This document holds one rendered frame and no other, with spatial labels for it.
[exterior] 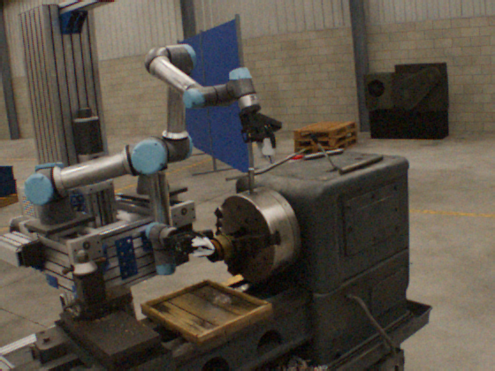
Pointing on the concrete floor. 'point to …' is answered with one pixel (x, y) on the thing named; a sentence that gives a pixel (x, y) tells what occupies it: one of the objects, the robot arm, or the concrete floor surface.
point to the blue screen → (233, 141)
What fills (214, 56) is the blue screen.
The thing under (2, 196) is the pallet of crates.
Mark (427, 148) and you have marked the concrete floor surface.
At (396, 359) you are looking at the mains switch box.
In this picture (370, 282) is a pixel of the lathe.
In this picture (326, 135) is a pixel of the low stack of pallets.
